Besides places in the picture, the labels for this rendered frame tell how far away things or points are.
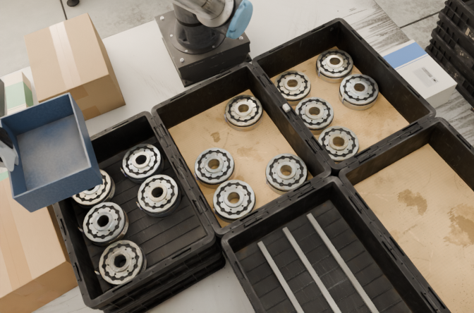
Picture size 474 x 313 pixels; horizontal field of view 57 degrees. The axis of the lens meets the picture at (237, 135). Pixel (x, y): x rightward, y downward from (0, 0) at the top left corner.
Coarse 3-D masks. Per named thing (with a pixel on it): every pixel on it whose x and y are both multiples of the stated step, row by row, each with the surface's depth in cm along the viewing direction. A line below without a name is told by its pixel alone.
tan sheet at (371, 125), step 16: (336, 48) 130; (304, 64) 128; (272, 80) 126; (320, 80) 124; (320, 96) 121; (336, 96) 121; (336, 112) 118; (352, 112) 117; (368, 112) 117; (384, 112) 116; (352, 128) 115; (368, 128) 114; (384, 128) 114; (400, 128) 113; (336, 144) 113; (368, 144) 112
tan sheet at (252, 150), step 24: (192, 120) 121; (216, 120) 120; (264, 120) 119; (192, 144) 117; (216, 144) 116; (240, 144) 116; (264, 144) 115; (288, 144) 114; (192, 168) 113; (240, 168) 112; (264, 168) 111; (264, 192) 108; (216, 216) 106
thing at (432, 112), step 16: (352, 32) 119; (368, 48) 116; (256, 64) 117; (384, 64) 112; (400, 80) 109; (416, 96) 106; (288, 112) 108; (432, 112) 103; (304, 128) 105; (320, 144) 102; (384, 144) 100; (352, 160) 99
